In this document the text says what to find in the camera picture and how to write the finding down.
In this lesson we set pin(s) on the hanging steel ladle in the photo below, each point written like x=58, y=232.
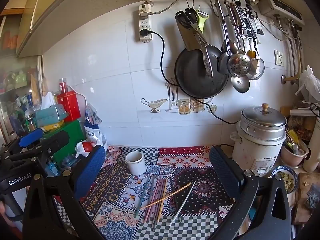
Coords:
x=223, y=60

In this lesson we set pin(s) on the red tin box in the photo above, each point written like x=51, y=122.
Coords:
x=70, y=104

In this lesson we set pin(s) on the black hanging frying pan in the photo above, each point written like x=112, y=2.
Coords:
x=190, y=73

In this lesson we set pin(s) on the blue white food bag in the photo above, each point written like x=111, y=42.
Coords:
x=91, y=125

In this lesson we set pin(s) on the white power strip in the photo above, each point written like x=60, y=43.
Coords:
x=144, y=16

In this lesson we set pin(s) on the colourful patchwork table mat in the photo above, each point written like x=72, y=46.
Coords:
x=115, y=194

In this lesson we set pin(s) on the white ceramic utensil cup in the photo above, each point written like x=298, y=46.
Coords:
x=136, y=163

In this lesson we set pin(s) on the tissue box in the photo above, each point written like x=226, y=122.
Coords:
x=50, y=111

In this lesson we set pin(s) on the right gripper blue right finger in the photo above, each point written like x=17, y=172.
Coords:
x=228, y=172

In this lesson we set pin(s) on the green peeler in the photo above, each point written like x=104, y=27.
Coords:
x=202, y=17

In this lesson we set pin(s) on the grey translucent chopstick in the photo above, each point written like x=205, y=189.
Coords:
x=182, y=205

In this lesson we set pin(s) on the black scissors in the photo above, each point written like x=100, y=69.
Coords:
x=187, y=18

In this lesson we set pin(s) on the red tomato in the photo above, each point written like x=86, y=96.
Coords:
x=87, y=146

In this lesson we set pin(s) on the hanging cleaver knife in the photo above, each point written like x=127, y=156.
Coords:
x=194, y=39

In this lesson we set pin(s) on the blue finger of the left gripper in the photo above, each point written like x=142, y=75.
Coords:
x=31, y=137

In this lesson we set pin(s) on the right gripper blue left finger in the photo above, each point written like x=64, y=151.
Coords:
x=86, y=171

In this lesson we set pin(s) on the hanging perforated skimmer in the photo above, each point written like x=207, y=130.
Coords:
x=239, y=62

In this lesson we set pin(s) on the mauve chopstick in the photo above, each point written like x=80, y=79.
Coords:
x=159, y=204

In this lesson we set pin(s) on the bowl with green vegetables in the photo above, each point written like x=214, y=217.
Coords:
x=289, y=177

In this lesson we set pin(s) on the white rice cooker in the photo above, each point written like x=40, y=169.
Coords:
x=258, y=138

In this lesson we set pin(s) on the orange wooden chopstick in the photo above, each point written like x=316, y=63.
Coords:
x=168, y=195

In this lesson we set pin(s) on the green box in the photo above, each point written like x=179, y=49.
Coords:
x=75, y=135

